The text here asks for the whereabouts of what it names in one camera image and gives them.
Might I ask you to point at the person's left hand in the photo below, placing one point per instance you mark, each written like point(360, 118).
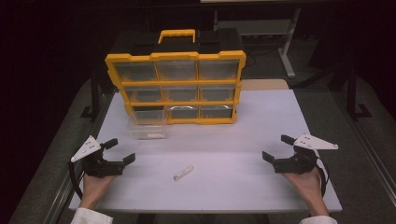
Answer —
point(95, 188)

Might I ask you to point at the beige board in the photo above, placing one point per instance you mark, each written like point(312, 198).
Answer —
point(264, 84)

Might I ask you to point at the clear plastic drawer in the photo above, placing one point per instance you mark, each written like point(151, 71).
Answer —
point(148, 124)

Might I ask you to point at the small white stick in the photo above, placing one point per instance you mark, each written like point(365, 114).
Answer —
point(183, 173)

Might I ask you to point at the black metal stand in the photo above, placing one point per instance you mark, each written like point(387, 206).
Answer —
point(353, 93)
point(95, 96)

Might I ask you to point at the person's right hand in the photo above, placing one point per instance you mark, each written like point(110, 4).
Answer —
point(306, 186)

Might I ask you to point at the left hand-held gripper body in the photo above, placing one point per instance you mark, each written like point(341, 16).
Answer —
point(102, 168)

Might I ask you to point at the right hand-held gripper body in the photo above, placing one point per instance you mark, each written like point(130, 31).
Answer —
point(295, 163)

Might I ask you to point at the white metal desk frame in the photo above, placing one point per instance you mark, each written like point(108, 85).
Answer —
point(288, 46)

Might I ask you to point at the yellow and black drawer organizer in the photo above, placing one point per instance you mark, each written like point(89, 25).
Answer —
point(177, 84)

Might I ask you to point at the aluminium rail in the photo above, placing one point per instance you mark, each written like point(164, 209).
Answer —
point(376, 158)
point(59, 199)

